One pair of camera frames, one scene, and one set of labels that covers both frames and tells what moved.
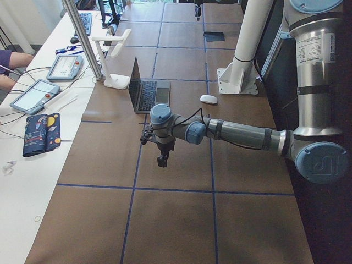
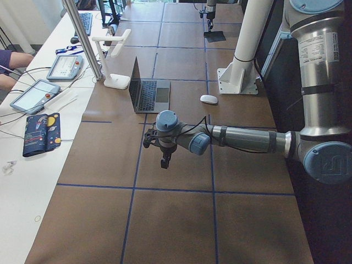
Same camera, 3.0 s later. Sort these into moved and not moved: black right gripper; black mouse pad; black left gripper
Moved: black right gripper
Not moved: black left gripper; black mouse pad
